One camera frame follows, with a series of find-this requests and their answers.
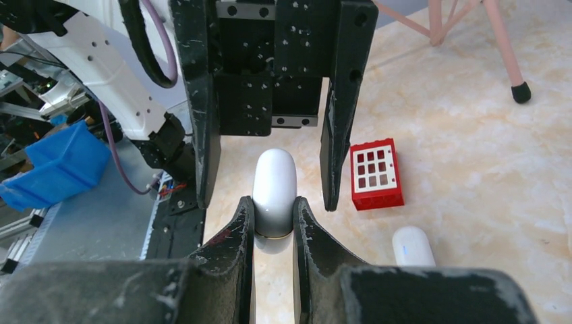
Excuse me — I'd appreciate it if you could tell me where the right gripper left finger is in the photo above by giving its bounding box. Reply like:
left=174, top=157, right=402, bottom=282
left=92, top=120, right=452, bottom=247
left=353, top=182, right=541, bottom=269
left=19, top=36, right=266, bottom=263
left=1, top=196, right=256, bottom=323

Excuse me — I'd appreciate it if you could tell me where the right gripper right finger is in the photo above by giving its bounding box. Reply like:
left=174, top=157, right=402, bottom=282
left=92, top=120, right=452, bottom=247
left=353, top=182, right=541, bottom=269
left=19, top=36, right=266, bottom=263
left=293, top=196, right=537, bottom=323

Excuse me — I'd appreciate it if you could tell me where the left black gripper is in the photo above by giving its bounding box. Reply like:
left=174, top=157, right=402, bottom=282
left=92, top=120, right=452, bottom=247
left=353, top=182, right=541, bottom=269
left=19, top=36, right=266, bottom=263
left=169, top=0, right=378, bottom=212

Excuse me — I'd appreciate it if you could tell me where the white oval earbud case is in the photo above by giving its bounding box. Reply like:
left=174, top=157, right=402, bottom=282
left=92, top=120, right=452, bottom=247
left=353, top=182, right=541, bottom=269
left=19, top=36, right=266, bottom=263
left=392, top=226, right=436, bottom=267

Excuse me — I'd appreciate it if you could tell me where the white square earbud case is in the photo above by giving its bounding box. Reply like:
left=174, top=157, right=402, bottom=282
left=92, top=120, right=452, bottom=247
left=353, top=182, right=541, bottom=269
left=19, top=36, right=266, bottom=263
left=252, top=148, right=297, bottom=238

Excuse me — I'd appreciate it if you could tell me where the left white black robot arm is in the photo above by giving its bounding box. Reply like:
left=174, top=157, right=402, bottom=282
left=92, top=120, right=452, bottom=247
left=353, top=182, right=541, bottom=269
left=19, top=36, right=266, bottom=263
left=1, top=1, right=378, bottom=211

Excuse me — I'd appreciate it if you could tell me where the red grid box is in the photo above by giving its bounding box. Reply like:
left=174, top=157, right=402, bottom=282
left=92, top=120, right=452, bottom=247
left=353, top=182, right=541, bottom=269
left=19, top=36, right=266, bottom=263
left=349, top=138, right=405, bottom=211

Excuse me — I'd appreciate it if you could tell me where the pink perforated music stand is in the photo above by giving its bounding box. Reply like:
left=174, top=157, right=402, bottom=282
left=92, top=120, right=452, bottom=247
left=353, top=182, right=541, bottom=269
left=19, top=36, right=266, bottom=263
left=373, top=0, right=533, bottom=105

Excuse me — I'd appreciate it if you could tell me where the blue plastic bin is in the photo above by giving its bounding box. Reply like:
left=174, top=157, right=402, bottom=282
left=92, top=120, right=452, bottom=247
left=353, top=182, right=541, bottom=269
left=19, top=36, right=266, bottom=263
left=1, top=121, right=111, bottom=211

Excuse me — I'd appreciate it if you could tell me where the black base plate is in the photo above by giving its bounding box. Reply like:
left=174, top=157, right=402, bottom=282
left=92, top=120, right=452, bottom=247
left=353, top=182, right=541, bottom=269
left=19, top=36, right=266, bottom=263
left=140, top=178, right=206, bottom=260

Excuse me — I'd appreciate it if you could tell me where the aluminium front rail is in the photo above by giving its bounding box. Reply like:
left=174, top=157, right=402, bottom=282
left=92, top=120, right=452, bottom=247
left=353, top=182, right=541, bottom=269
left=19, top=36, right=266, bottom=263
left=1, top=163, right=155, bottom=275

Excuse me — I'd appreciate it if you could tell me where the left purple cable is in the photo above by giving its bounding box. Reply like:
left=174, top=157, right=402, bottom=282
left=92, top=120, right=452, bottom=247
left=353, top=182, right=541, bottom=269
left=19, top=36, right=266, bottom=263
left=96, top=0, right=179, bottom=196

